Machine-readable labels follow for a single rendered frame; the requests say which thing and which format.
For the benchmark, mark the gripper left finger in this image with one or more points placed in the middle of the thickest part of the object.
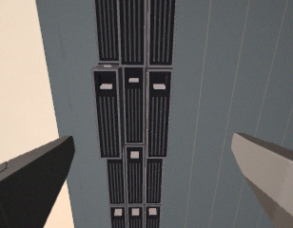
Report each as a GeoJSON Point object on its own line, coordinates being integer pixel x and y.
{"type": "Point", "coordinates": [31, 183]}

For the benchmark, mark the black server rack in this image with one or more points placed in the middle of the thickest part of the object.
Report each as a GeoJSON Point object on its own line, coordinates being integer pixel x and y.
{"type": "Point", "coordinates": [152, 92]}

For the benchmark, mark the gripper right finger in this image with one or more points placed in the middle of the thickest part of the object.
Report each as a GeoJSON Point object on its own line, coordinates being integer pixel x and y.
{"type": "Point", "coordinates": [268, 169]}

